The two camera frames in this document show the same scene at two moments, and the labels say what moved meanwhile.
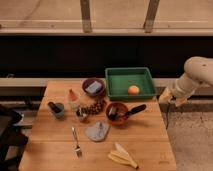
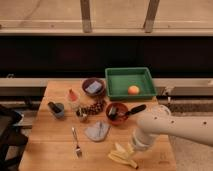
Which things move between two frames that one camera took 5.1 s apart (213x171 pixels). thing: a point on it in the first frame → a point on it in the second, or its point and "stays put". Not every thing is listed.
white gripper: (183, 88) → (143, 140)
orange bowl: (117, 113) stays put
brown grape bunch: (95, 108) stays put
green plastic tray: (118, 81) stays put
